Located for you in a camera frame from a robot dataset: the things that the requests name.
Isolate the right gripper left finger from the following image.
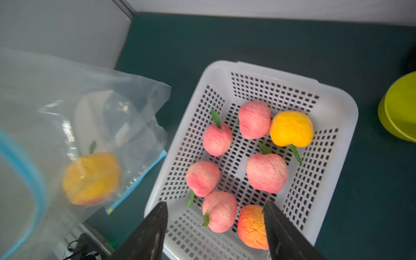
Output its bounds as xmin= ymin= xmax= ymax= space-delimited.
xmin=108 ymin=201 xmax=169 ymax=260

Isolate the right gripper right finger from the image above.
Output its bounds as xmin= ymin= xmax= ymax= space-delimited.
xmin=263 ymin=201 xmax=324 ymax=260

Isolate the orange red peach front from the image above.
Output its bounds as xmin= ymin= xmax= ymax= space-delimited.
xmin=237 ymin=205 xmax=269 ymax=251

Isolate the orange yellow peach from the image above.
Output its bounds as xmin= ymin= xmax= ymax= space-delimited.
xmin=62 ymin=141 xmax=120 ymax=206

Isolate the clear zip-top bag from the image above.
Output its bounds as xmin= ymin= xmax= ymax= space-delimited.
xmin=1 ymin=48 xmax=171 ymax=260
xmin=104 ymin=150 xmax=167 ymax=215

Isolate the yellow peach back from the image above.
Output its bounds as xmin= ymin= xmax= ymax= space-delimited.
xmin=270 ymin=110 xmax=314 ymax=165

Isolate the pink peach back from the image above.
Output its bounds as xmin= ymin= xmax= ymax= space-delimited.
xmin=238 ymin=101 xmax=271 ymax=140

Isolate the white plastic perforated basket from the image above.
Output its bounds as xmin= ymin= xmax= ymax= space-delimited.
xmin=145 ymin=61 xmax=358 ymax=260

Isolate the green plastic bowl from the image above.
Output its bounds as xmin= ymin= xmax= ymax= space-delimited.
xmin=378 ymin=72 xmax=416 ymax=143

